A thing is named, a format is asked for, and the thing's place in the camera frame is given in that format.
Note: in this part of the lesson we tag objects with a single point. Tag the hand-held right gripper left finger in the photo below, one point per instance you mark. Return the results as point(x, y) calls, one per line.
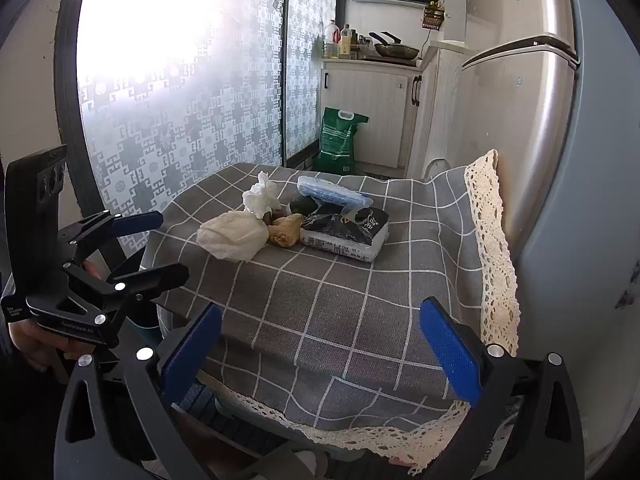
point(192, 350)

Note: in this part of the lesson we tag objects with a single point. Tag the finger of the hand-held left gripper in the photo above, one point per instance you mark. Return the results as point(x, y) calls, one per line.
point(137, 223)
point(155, 280)

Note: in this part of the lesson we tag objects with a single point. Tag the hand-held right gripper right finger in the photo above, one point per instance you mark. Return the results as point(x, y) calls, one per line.
point(450, 350)

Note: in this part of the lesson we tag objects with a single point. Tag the white plastic bag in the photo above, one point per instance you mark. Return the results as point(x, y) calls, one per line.
point(230, 235)

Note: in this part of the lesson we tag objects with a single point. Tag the white tissue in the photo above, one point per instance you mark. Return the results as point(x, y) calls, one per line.
point(260, 197)

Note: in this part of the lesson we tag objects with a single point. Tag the brown paper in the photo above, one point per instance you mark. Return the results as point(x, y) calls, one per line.
point(286, 231)

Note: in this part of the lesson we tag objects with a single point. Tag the black tissue packet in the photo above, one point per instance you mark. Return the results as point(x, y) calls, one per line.
point(340, 237)

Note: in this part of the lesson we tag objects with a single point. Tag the blue tissue pack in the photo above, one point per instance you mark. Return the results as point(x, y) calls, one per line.
point(325, 191)

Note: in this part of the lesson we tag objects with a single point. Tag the person's left hand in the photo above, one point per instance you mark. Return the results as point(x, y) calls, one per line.
point(32, 345)

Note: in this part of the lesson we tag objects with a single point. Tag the dark teal bin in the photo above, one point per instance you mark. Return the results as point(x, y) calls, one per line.
point(145, 329)

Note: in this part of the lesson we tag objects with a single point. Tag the patterned frosted sliding door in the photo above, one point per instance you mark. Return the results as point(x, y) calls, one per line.
point(200, 110)

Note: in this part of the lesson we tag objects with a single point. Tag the grey checked lace tablecloth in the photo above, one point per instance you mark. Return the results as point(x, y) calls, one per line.
point(325, 310)

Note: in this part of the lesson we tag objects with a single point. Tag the dark green wrapper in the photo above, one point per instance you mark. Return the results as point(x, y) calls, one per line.
point(301, 206)

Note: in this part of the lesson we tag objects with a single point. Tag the white rounded board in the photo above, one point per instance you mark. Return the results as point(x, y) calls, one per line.
point(436, 169)

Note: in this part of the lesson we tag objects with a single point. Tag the green rice bag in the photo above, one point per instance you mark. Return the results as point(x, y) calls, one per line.
point(337, 145)

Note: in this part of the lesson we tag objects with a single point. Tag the silver white refrigerator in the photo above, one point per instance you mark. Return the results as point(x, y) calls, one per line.
point(540, 135)

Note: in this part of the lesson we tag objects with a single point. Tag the white kitchen cabinet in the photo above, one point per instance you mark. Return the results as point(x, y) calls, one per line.
point(365, 100)

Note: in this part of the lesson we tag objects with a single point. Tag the row of condiment bottles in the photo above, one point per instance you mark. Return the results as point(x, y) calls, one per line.
point(345, 42)

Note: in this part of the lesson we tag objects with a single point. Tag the dark frying pan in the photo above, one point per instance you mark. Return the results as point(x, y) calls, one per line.
point(397, 51)

